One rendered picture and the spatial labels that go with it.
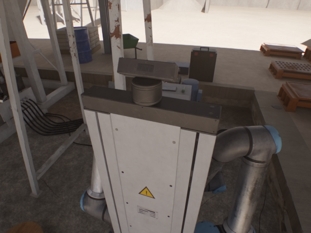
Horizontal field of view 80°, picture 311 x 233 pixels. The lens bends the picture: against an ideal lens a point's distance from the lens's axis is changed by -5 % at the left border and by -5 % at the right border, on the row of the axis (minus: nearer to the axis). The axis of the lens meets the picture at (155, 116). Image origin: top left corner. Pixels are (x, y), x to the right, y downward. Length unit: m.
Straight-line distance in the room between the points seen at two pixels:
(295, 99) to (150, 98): 3.46
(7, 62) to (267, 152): 1.98
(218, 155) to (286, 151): 2.14
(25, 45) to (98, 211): 3.34
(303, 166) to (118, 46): 2.38
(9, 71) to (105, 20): 4.57
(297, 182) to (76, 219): 2.37
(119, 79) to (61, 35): 5.58
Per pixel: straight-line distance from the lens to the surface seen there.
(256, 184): 0.94
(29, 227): 2.28
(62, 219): 2.47
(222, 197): 2.53
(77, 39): 5.66
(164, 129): 0.46
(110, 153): 0.59
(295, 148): 3.02
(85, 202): 1.31
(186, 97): 1.69
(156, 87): 0.42
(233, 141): 0.78
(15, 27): 4.06
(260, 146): 0.82
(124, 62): 0.45
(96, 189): 1.23
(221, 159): 0.83
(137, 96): 0.43
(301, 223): 2.25
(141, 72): 0.43
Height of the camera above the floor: 2.00
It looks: 33 degrees down
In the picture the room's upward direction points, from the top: straight up
